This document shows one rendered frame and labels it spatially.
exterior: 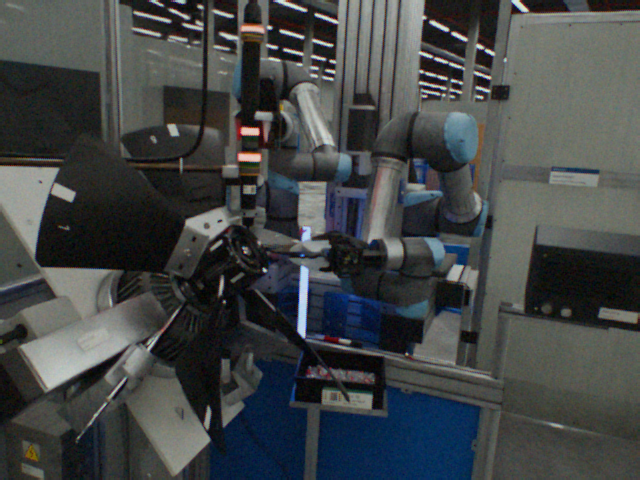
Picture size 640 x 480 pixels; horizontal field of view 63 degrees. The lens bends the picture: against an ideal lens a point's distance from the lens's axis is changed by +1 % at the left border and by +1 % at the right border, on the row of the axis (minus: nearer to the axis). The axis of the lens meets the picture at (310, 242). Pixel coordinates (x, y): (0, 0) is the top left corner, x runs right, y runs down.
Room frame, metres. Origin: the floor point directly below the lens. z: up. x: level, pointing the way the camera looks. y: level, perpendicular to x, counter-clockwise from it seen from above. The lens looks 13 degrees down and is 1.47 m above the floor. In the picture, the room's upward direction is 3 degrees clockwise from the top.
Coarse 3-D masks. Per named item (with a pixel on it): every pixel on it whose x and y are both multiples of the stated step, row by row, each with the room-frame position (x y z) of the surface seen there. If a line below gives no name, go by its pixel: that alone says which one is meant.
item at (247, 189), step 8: (248, 0) 1.07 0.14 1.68; (256, 0) 1.07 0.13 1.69; (248, 8) 1.06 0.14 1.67; (256, 8) 1.06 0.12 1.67; (248, 16) 1.06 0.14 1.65; (256, 16) 1.06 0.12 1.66; (248, 176) 1.06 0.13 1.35; (256, 176) 1.07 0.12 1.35; (240, 184) 1.07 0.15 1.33; (248, 184) 1.06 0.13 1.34; (256, 184) 1.07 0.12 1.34; (240, 192) 1.07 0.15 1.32; (248, 192) 1.06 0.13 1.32; (256, 192) 1.07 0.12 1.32; (248, 200) 1.06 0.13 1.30; (248, 208) 1.06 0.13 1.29; (248, 224) 1.06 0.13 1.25
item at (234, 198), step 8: (224, 168) 1.05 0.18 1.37; (232, 168) 1.05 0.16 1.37; (224, 176) 1.05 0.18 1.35; (232, 176) 1.05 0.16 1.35; (232, 184) 1.05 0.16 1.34; (232, 192) 1.05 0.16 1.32; (232, 200) 1.05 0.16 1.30; (232, 208) 1.05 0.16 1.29; (240, 208) 1.08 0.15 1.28; (256, 208) 1.08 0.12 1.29; (248, 216) 1.04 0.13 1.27
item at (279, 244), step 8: (256, 232) 1.30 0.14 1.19; (264, 232) 1.31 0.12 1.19; (272, 232) 1.32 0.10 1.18; (264, 240) 1.22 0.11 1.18; (272, 240) 1.24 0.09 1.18; (280, 240) 1.25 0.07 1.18; (288, 240) 1.27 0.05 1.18; (272, 248) 1.11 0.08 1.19; (280, 248) 1.14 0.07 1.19; (288, 248) 1.16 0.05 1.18
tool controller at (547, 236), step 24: (552, 240) 1.16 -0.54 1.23; (576, 240) 1.15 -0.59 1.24; (600, 240) 1.15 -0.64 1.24; (624, 240) 1.14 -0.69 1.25; (552, 264) 1.14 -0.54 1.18; (576, 264) 1.12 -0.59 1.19; (600, 264) 1.10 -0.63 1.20; (624, 264) 1.09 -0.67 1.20; (528, 288) 1.18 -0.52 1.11; (552, 288) 1.15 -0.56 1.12; (576, 288) 1.13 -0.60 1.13; (600, 288) 1.11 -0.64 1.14; (624, 288) 1.10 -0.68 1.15; (528, 312) 1.19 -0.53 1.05; (552, 312) 1.16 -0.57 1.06; (576, 312) 1.14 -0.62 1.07; (600, 312) 1.12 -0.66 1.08; (624, 312) 1.10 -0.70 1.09
